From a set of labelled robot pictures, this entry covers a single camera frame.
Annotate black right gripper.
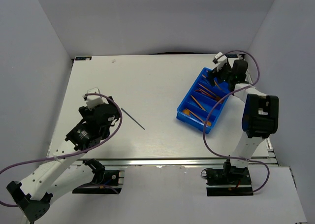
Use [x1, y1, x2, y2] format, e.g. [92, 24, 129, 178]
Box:
[206, 62, 234, 87]

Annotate red-orange plastic fork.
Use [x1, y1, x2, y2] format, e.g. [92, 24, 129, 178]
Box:
[195, 88, 221, 101]

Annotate orange plastic knife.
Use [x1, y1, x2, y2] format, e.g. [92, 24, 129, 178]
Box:
[190, 95, 210, 112]

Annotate blue divided plastic tray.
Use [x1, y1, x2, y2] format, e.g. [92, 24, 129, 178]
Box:
[176, 68, 227, 134]

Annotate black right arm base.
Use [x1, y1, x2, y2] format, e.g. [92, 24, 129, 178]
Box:
[200, 161, 253, 197]

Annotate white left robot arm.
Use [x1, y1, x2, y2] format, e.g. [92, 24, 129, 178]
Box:
[6, 103, 121, 223]

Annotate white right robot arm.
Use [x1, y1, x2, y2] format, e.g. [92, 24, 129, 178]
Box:
[207, 56, 279, 184]

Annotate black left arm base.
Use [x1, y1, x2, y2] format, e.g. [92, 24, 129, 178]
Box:
[72, 159, 124, 194]

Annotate dark blue chopstick long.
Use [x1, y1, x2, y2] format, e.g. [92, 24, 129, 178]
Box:
[121, 108, 145, 130]

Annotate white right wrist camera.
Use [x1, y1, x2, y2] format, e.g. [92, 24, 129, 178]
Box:
[212, 52, 227, 65]

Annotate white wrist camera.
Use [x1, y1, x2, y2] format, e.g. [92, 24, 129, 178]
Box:
[83, 87, 104, 111]
[212, 52, 227, 65]

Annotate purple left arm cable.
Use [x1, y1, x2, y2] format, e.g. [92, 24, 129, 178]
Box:
[0, 93, 123, 207]

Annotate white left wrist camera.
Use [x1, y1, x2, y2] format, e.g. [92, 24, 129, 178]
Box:
[83, 87, 104, 111]

